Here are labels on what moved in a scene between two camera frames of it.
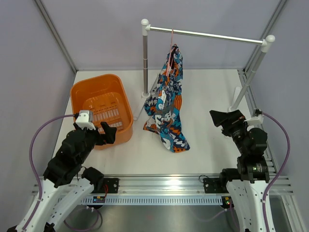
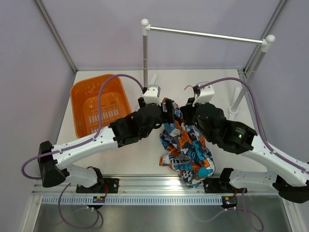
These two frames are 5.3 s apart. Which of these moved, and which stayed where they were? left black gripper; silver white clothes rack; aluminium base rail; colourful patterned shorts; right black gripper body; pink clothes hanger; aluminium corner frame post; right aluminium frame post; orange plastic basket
Moved: pink clothes hanger; left black gripper; right black gripper body; colourful patterned shorts
Stayed: aluminium base rail; orange plastic basket; aluminium corner frame post; silver white clothes rack; right aluminium frame post
